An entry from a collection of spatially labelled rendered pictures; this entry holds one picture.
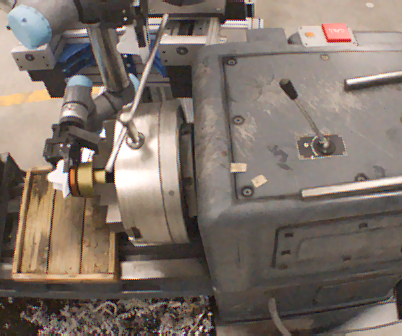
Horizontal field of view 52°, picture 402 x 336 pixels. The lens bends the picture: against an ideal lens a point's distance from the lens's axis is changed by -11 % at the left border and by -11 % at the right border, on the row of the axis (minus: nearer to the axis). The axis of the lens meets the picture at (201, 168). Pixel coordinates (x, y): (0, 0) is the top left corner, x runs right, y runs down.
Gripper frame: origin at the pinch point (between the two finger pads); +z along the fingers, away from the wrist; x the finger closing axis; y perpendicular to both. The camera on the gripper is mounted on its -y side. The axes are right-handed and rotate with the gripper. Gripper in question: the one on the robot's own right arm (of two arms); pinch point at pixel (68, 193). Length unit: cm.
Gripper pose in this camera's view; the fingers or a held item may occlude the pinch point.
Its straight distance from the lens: 106.3
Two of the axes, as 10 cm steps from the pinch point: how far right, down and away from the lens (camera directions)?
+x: -0.9, -5.4, -8.4
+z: 0.2, 8.4, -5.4
